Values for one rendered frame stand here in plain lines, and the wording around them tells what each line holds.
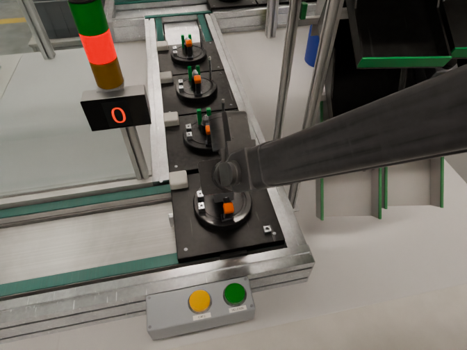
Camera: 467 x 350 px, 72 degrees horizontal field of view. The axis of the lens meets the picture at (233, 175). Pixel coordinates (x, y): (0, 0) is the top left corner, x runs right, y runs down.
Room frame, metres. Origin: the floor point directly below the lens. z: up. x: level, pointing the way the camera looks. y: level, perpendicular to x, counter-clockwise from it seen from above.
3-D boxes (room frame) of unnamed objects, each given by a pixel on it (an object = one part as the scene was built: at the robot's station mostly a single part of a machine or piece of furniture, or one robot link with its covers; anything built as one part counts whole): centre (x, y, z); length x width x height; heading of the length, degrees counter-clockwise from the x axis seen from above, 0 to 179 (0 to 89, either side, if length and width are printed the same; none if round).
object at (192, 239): (0.47, 0.03, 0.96); 0.24 x 0.24 x 0.02; 12
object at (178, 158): (0.72, 0.08, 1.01); 0.24 x 0.24 x 0.13; 12
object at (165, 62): (1.20, 0.18, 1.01); 0.24 x 0.24 x 0.13; 12
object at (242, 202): (0.47, 0.03, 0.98); 0.14 x 0.14 x 0.02
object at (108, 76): (0.55, 0.24, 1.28); 0.05 x 0.05 x 0.05
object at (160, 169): (0.94, 0.12, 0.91); 1.24 x 0.33 x 0.10; 12
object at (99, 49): (0.55, 0.24, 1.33); 0.05 x 0.05 x 0.05
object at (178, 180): (0.55, 0.14, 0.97); 0.05 x 0.05 x 0.04; 12
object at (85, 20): (0.55, 0.24, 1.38); 0.05 x 0.05 x 0.05
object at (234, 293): (0.26, 0.00, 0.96); 0.04 x 0.04 x 0.02
